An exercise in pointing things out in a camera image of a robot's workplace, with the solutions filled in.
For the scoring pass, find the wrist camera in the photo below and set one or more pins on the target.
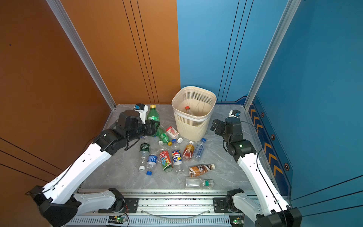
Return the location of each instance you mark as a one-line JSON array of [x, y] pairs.
[[142, 109], [234, 113]]

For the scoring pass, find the clear bottle dark green label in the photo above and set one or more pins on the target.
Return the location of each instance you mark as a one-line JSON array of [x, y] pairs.
[[144, 152]]

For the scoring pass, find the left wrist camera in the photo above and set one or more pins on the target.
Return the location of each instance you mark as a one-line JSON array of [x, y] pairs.
[[142, 109]]

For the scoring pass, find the orange red label bottle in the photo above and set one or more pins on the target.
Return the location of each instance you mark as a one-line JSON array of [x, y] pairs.
[[188, 151]]

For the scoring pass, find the brown coffee drink bottle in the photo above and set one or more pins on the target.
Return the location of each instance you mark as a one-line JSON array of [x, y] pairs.
[[199, 170]]

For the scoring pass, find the clear water bottle blue cap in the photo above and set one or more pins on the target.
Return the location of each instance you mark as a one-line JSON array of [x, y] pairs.
[[199, 149]]

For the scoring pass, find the clear bottle green cap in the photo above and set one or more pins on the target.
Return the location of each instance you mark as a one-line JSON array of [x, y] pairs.
[[198, 183]]

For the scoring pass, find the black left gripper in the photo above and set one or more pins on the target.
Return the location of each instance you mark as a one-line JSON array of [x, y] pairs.
[[150, 126]]

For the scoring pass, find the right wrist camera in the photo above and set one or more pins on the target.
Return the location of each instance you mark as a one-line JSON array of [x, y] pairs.
[[234, 113]]

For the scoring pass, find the clear bottle blue label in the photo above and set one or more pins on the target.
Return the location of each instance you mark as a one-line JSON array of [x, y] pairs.
[[151, 162]]

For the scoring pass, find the right green circuit board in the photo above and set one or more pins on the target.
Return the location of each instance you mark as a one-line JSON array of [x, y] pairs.
[[236, 221]]

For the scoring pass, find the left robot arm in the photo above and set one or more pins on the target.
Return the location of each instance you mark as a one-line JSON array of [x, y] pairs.
[[58, 201]]

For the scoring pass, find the Pepsi label clear bottle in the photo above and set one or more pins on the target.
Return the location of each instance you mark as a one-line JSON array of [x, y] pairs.
[[177, 157]]

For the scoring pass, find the bottle with watermelon label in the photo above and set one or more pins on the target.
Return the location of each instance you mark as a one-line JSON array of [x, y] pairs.
[[174, 134]]

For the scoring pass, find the right aluminium corner post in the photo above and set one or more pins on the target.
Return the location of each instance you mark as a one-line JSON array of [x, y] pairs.
[[283, 25]]

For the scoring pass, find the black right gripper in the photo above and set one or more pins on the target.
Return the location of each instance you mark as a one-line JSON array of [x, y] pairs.
[[221, 125]]

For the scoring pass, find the large green soda bottle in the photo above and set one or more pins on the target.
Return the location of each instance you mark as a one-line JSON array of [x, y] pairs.
[[153, 114]]

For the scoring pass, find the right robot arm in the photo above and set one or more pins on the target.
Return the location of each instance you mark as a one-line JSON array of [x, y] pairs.
[[272, 210]]

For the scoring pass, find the left aluminium corner post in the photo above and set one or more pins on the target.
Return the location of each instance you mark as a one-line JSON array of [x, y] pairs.
[[72, 34]]

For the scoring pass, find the cream plastic waste bin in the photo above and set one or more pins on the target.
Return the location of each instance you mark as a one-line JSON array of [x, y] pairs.
[[193, 108]]

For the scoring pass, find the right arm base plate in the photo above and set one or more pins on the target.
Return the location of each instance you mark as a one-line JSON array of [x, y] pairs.
[[222, 205]]

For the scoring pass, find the green circuit board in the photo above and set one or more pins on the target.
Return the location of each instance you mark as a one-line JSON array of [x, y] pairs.
[[117, 221], [236, 221]]

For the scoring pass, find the aluminium corner post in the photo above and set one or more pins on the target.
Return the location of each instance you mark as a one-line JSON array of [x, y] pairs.
[[72, 34], [283, 25]]

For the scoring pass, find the left green circuit board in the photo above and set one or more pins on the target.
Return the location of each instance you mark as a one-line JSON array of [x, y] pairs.
[[117, 221]]

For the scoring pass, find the small green soda bottle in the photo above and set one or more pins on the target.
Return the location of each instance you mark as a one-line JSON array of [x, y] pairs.
[[163, 136]]

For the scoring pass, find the red Qoo drink bottle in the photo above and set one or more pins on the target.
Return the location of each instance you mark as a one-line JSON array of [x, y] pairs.
[[164, 157]]

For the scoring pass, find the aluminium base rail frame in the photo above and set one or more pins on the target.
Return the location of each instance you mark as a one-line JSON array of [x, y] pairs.
[[165, 209]]

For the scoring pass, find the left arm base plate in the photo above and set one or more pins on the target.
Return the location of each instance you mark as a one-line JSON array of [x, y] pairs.
[[126, 205]]

